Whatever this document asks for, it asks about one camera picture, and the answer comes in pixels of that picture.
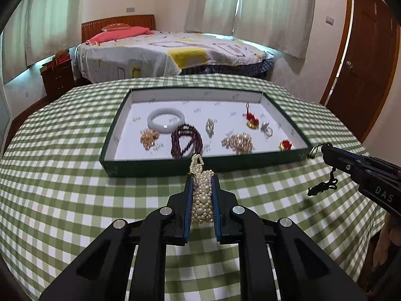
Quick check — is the white jade bangle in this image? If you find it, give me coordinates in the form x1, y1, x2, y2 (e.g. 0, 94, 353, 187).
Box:
147, 108, 184, 133

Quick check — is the red box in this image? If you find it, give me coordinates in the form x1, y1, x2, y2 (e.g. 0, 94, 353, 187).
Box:
41, 53, 72, 69

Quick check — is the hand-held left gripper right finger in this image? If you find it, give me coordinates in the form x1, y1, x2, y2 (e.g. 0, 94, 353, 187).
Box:
211, 175, 368, 301

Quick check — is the green cardboard box tray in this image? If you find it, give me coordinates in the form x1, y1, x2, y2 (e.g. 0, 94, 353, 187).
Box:
99, 88, 314, 178

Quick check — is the bed with patterned bedspread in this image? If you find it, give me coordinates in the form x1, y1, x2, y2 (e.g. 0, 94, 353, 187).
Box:
75, 30, 277, 84

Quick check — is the dark red bead bracelet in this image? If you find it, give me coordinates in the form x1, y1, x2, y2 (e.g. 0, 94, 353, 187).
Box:
171, 123, 204, 159

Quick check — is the green checked tablecloth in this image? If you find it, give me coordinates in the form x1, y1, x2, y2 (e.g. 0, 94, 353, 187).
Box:
0, 76, 389, 301

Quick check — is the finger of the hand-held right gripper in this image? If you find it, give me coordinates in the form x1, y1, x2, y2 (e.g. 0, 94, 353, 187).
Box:
321, 144, 361, 174
332, 147, 376, 165

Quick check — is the red knotted cord charm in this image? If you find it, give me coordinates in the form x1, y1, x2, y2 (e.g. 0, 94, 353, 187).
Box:
244, 102, 260, 129

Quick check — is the wooden nightstand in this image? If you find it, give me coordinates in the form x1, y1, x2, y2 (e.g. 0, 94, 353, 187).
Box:
41, 57, 76, 100

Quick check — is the white pearl necklace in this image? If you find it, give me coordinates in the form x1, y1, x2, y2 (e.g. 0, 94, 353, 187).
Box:
187, 154, 217, 226

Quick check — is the rose gold brooch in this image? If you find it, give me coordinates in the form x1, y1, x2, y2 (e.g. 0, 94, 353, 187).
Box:
140, 128, 160, 151

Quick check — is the wooden headboard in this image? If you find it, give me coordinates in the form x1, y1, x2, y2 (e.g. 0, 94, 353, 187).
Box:
81, 14, 156, 43

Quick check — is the white curtain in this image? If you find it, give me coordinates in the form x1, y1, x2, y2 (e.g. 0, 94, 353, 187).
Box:
0, 0, 84, 84
233, 0, 318, 59
184, 0, 244, 36

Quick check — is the brown wooden door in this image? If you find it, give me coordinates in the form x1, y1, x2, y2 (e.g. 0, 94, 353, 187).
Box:
319, 0, 401, 144

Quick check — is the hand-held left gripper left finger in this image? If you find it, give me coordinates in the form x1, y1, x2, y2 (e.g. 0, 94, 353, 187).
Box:
39, 176, 197, 301

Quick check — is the dark pendant with brown tassel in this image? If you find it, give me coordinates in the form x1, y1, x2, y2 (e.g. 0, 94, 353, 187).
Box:
306, 143, 339, 198

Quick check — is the pearl flower brooch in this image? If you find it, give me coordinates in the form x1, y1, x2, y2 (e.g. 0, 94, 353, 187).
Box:
221, 132, 254, 155

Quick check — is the pink pillow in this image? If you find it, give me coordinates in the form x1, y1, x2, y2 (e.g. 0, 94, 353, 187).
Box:
86, 27, 155, 45

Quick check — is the person's right hand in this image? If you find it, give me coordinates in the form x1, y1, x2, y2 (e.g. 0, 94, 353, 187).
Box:
374, 211, 401, 273

